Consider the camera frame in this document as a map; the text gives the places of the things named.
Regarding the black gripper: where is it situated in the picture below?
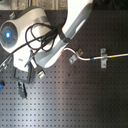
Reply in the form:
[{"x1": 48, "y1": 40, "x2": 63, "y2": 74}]
[{"x1": 11, "y1": 63, "x2": 36, "y2": 99}]

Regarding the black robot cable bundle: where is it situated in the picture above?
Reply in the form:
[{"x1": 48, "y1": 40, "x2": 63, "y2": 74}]
[{"x1": 22, "y1": 22, "x2": 71, "y2": 73}]

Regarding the white cable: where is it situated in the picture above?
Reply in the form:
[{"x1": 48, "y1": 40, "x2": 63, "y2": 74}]
[{"x1": 62, "y1": 47, "x2": 128, "y2": 62}]

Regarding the silver cable clip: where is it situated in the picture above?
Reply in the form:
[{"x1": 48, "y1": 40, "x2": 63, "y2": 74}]
[
  {"x1": 69, "y1": 49, "x2": 83, "y2": 64},
  {"x1": 100, "y1": 48, "x2": 107, "y2": 69}
]

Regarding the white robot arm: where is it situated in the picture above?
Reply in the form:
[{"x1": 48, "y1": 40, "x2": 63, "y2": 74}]
[{"x1": 0, "y1": 0, "x2": 93, "y2": 78}]

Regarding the silver cable clip right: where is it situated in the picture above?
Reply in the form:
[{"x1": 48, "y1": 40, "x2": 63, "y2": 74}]
[{"x1": 100, "y1": 48, "x2": 107, "y2": 69}]

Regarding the silver cable clip left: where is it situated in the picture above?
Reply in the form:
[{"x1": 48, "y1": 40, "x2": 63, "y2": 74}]
[{"x1": 69, "y1": 49, "x2": 83, "y2": 64}]

